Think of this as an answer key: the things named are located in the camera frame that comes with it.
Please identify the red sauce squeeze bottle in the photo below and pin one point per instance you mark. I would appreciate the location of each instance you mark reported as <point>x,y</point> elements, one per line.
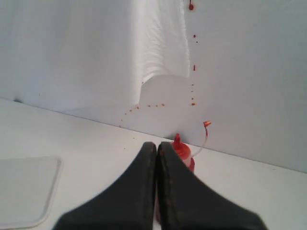
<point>185,154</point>

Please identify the white rectangular tray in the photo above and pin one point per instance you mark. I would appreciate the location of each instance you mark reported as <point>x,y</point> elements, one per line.
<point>27,190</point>

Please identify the white paper backdrop sheet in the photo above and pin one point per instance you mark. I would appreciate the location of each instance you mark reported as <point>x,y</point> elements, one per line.
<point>72,54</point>

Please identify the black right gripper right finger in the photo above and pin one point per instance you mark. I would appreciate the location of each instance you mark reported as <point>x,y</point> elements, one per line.
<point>186,203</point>

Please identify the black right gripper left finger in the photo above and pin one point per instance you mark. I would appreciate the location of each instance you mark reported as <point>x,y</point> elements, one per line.
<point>128,204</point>

